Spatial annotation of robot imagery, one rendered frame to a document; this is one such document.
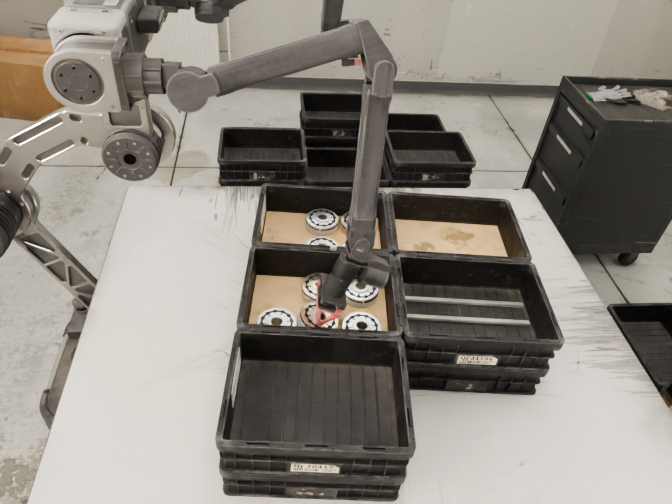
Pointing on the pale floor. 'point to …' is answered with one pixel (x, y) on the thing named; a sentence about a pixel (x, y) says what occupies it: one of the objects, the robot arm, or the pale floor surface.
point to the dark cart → (605, 168)
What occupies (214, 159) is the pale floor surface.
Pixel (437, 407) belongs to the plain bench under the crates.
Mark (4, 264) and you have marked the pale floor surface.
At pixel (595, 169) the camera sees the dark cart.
